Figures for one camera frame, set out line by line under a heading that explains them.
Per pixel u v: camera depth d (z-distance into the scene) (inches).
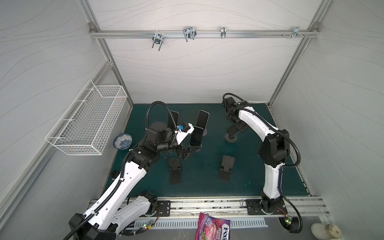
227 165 31.1
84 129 26.6
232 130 38.6
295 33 30.3
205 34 30.6
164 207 28.9
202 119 37.7
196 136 34.5
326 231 24.3
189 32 30.2
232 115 27.1
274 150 20.6
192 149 22.9
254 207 28.8
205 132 40.7
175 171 32.2
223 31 28.2
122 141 38.3
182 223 27.7
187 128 21.6
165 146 22.1
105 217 14.9
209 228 26.1
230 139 39.8
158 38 31.2
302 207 29.9
